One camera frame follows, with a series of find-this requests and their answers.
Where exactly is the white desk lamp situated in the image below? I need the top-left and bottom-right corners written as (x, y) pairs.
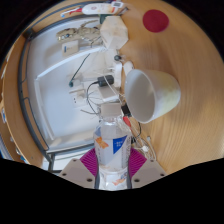
top-left (33, 44), bottom-right (111, 144)

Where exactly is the tree creature figurine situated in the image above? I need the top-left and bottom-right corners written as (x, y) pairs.
top-left (55, 25), bottom-right (101, 43)

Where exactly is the clear plastic water bottle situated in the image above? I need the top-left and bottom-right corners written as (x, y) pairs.
top-left (93, 102), bottom-right (132, 192)

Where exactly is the small white desk clock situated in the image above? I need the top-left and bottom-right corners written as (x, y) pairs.
top-left (111, 1), bottom-right (124, 9)

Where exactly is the flat round red coaster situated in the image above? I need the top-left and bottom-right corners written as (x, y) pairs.
top-left (142, 9), bottom-right (170, 34)

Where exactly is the black charger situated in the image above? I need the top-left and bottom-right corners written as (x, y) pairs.
top-left (96, 74), bottom-right (115, 87)

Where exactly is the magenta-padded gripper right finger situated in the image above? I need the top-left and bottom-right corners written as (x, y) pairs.
top-left (126, 147), bottom-right (168, 190)

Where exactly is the grey metal frame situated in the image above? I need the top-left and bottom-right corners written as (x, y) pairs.
top-left (18, 13), bottom-right (98, 168)

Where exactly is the white wall device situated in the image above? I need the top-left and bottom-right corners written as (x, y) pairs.
top-left (61, 40), bottom-right (80, 56)

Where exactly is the black power adapter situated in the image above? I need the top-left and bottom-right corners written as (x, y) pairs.
top-left (120, 104), bottom-right (133, 118)

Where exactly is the cream ceramic mug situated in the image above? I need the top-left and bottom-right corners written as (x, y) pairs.
top-left (124, 68), bottom-right (182, 125)

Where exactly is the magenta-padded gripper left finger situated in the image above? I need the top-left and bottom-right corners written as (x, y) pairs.
top-left (58, 147), bottom-right (100, 190)

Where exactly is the white oval case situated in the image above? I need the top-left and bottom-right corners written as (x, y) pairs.
top-left (123, 61), bottom-right (134, 76)

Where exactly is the white power strip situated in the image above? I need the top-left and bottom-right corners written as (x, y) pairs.
top-left (112, 62), bottom-right (124, 83)

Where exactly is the white polygonal box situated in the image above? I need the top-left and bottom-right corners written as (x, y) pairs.
top-left (99, 15), bottom-right (130, 51)

